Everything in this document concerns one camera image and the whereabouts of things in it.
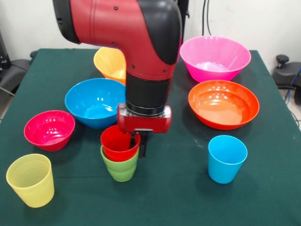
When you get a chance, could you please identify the blue cup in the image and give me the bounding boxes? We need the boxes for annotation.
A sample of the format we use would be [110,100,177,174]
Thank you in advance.
[208,135,248,185]

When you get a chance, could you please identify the dark green table cloth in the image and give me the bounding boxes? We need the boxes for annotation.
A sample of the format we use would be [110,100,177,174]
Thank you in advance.
[0,48,301,226]

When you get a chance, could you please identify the large orange bowl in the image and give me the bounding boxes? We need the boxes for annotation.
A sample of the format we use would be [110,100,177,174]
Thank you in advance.
[93,46,127,86]

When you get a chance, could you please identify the red cup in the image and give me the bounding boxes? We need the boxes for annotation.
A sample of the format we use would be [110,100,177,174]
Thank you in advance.
[100,124,141,163]

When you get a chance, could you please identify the black chair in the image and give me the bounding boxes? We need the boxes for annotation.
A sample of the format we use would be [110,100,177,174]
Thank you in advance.
[272,54,301,105]
[0,30,38,95]

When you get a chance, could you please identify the large pink bowl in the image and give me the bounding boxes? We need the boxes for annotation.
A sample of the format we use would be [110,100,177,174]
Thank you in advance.
[179,35,252,83]

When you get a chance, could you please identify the small crimson bowl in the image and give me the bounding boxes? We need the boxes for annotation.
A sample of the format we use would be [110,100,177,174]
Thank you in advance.
[24,110,76,152]

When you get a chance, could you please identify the blue cable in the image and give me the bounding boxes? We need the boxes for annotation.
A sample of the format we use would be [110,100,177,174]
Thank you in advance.
[284,67,301,102]

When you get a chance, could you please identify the medium blue bowl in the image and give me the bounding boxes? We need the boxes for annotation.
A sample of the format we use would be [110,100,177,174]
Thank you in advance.
[64,78,127,129]

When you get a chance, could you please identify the green cup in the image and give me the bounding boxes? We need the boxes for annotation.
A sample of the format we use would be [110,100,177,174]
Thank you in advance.
[100,145,140,182]

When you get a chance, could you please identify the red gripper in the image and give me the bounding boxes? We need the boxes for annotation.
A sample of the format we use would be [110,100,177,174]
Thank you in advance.
[117,104,173,158]

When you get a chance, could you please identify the yellow cup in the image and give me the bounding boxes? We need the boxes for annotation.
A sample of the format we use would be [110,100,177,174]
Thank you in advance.
[6,153,55,208]

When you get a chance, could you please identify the shallow red-orange bowl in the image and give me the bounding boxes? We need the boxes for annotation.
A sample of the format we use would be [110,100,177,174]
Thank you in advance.
[188,80,260,130]

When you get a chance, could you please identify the black hanging cables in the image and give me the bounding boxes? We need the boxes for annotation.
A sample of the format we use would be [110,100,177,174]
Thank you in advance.
[202,0,214,36]

